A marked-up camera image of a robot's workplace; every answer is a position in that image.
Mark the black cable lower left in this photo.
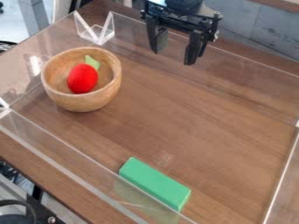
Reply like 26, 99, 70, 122
0, 199, 39, 224

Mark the black clamp under table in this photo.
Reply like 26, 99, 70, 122
27, 186, 66, 224

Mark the green rectangular block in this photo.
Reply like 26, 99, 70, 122
119, 157, 193, 212

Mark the red fruit with green leaf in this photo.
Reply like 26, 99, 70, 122
67, 55, 100, 94

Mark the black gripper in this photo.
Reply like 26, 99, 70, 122
142, 0, 223, 66

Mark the wooden bowl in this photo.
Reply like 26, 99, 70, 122
42, 47, 122, 112

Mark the clear acrylic corner bracket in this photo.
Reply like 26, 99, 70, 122
74, 10, 115, 46

